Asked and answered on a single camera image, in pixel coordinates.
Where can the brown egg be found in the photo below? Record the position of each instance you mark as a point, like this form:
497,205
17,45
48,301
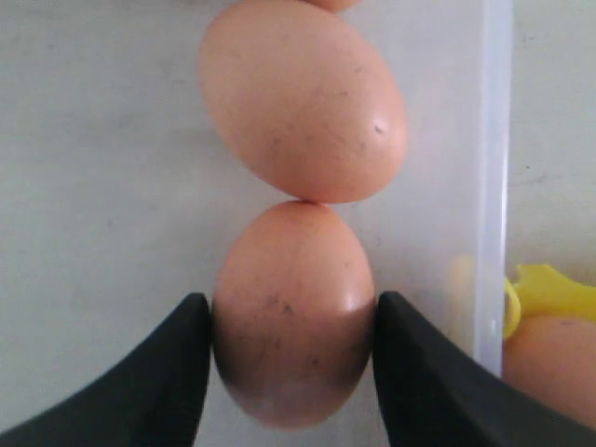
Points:
552,359
303,100
293,310
335,6

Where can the clear plastic storage box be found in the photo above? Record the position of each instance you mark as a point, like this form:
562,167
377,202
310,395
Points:
118,198

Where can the yellow plastic egg tray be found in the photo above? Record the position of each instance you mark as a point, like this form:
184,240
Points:
540,290

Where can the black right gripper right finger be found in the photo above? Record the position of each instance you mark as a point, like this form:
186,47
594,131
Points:
431,393

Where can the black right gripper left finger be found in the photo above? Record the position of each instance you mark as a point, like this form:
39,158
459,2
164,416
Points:
154,396

